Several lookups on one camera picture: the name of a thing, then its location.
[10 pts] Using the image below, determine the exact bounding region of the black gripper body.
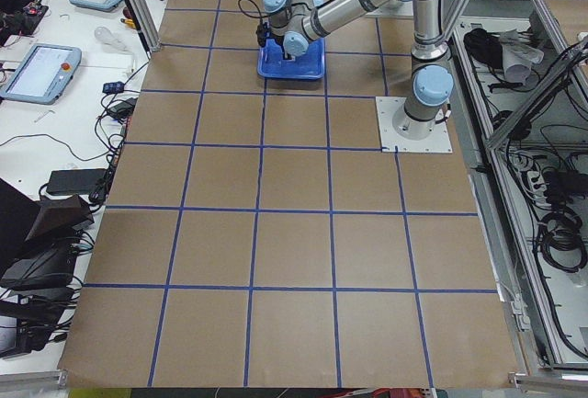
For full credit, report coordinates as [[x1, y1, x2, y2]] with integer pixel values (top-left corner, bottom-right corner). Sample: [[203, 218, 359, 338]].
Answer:
[[255, 20, 287, 59]]

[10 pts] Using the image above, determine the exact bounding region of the white block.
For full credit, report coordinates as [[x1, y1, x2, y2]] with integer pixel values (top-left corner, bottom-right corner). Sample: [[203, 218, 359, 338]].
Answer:
[[284, 53, 296, 63]]

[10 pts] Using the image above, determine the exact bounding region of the blue plastic tray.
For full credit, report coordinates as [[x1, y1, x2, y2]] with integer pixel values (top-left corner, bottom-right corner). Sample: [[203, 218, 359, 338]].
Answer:
[[257, 40, 325, 81]]

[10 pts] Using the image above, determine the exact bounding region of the yellow screwdriver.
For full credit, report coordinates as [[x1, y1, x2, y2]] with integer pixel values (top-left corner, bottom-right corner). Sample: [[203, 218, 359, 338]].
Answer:
[[119, 18, 137, 30]]

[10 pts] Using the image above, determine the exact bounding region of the clear light bulb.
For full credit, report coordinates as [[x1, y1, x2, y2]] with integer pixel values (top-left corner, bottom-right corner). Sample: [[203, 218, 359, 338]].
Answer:
[[94, 27, 129, 51]]

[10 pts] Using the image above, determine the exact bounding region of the teach pendant near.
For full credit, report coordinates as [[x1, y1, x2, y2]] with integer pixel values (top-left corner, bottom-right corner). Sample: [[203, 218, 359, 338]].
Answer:
[[1, 43, 82, 105]]

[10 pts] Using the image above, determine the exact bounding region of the black power adapter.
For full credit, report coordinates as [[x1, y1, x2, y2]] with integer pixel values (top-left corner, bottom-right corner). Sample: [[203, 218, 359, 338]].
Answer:
[[46, 168, 107, 196]]

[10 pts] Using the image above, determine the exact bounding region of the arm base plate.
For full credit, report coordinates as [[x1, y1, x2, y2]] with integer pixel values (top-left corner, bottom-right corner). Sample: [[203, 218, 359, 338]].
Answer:
[[375, 97, 453, 154]]

